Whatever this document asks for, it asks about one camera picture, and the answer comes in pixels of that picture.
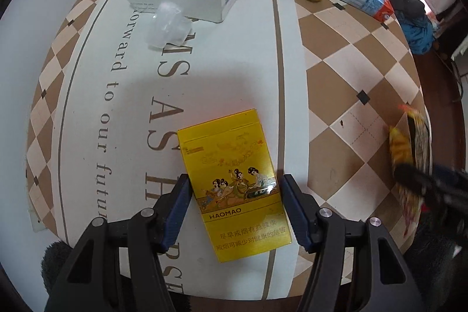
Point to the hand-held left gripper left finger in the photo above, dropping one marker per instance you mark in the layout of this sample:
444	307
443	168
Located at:
175	209

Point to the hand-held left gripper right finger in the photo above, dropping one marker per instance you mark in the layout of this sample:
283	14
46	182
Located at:
294	209

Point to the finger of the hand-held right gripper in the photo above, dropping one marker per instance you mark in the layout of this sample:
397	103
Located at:
407	175
448	176

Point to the yellow snack bag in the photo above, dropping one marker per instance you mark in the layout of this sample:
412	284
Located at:
400	147

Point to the yellow cigarette pack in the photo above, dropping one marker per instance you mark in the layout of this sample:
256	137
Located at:
234	187

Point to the clear plastic cup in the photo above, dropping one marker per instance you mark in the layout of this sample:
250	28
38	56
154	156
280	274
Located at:
166	25

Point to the person's right leg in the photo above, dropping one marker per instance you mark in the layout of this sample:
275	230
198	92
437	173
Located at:
438	261

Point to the person's leg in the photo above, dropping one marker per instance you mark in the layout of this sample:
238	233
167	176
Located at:
55	268
438	261

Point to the checkered tablecloth table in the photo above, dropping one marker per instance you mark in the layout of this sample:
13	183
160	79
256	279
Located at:
347	78

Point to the person's left leg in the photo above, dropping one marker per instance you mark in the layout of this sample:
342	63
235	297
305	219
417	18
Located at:
55	268

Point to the blue jacket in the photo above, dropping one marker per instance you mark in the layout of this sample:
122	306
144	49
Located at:
418	36

